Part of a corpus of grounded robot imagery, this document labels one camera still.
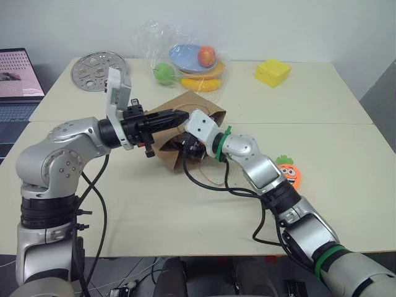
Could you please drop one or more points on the yellow cheese sponge block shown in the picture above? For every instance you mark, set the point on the yellow cheese sponge block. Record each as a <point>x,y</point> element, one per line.
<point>272,72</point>

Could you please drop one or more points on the orange plate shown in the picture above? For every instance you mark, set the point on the orange plate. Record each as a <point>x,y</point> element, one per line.
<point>218,69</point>

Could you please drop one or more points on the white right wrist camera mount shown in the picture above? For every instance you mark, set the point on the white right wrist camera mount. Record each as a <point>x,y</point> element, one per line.
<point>202,127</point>

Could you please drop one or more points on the dark rounded shape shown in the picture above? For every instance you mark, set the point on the dark rounded shape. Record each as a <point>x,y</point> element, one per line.
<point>171,277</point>

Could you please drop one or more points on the red toy apple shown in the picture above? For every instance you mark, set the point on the red toy apple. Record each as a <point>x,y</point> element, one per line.
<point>206,56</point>

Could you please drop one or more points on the yellow toy banana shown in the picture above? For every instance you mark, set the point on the yellow toy banana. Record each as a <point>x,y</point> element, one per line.
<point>201,84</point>

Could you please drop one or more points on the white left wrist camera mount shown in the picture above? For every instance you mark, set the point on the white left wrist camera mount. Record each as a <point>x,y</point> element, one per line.
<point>119,92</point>

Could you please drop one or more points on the open laptop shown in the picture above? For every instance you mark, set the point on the open laptop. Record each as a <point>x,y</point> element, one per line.
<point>15,80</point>

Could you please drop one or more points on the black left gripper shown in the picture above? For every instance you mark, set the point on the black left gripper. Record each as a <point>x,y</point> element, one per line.
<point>133,123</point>

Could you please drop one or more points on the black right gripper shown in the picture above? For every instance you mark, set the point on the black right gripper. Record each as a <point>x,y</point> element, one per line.
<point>194,148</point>

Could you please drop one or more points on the green toy apple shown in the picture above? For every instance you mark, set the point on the green toy apple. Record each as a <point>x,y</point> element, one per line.
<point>164,73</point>

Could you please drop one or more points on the orange carrot plush toy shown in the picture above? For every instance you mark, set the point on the orange carrot plush toy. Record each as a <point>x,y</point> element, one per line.
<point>290,173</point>

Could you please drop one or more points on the blue plate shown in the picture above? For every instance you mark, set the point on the blue plate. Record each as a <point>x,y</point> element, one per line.
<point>185,57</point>

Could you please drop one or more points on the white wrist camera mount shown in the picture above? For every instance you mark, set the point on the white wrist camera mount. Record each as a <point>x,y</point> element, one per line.
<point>119,92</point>
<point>202,127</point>

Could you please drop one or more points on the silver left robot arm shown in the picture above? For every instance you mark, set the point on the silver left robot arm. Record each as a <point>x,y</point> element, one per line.
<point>65,161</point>

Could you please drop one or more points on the brown paper bag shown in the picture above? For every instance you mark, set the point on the brown paper bag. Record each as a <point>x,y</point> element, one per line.
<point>198,103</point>

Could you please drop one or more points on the perforated metal disc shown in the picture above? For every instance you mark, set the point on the perforated metal disc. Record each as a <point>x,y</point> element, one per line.
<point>89,72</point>

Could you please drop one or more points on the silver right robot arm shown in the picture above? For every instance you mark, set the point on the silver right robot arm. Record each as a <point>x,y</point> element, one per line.
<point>297,222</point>

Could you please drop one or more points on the clear plastic bag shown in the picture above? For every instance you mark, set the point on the clear plastic bag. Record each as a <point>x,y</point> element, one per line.
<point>154,46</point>

